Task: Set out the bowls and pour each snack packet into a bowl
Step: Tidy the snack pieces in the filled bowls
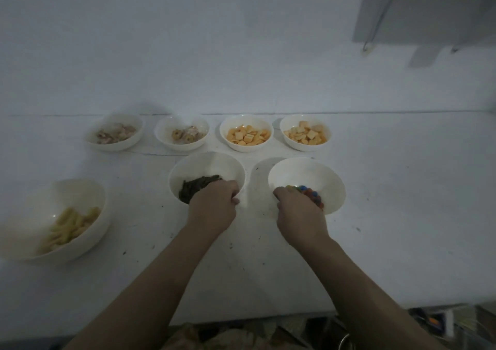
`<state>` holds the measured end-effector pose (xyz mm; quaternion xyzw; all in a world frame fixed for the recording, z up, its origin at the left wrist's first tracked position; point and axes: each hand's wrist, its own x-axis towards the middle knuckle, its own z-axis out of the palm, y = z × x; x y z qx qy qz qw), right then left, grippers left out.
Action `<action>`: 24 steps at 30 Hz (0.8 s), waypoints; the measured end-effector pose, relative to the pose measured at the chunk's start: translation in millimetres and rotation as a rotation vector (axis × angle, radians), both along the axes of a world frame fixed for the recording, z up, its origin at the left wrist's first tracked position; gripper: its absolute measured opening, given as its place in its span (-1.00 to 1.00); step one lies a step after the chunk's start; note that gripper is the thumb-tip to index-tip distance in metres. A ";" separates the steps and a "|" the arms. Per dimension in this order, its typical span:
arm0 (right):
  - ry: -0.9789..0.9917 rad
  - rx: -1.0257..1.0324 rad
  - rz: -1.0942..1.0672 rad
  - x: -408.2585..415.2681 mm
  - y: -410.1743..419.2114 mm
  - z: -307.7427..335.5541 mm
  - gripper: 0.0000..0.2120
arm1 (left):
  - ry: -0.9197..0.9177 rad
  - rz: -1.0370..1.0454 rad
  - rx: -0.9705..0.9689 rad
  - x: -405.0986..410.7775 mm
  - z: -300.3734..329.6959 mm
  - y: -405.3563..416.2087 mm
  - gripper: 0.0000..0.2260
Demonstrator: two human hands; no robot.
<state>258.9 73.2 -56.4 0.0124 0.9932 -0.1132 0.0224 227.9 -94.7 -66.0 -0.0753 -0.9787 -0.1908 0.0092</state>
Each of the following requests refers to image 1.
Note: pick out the person's left hand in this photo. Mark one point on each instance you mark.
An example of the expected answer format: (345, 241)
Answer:
(213, 210)

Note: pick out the person's right hand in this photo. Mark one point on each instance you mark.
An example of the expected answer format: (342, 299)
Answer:
(300, 218)

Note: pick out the pile of colourful candies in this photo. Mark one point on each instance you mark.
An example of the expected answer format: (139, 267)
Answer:
(310, 194)

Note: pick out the pile of dark seeds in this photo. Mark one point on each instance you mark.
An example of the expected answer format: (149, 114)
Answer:
(195, 187)

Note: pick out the large white bowl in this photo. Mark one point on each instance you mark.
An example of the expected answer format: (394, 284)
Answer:
(306, 171)
(205, 163)
(77, 194)

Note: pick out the pile of yellow crackers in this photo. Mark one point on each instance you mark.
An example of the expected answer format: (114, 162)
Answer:
(248, 136)
(306, 132)

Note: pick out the small white bowl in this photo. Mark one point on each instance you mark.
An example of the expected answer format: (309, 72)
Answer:
(290, 123)
(166, 129)
(232, 123)
(116, 144)

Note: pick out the person's right forearm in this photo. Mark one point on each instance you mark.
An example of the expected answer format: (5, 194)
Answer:
(368, 295)

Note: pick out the person's left forearm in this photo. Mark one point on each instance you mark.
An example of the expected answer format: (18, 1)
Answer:
(143, 291)

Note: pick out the black orange power adapter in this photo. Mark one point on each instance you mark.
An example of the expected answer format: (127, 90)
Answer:
(434, 321)

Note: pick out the white stand pole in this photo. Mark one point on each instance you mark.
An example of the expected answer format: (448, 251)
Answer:
(448, 322)

